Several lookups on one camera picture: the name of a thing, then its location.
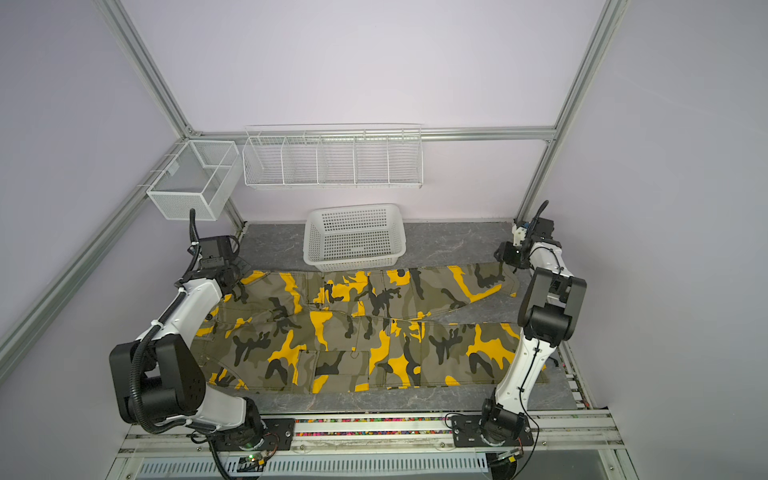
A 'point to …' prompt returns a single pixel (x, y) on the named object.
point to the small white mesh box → (197, 181)
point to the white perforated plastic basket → (353, 236)
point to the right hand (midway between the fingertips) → (507, 255)
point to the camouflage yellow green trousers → (405, 330)
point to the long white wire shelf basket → (333, 155)
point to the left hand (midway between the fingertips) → (239, 268)
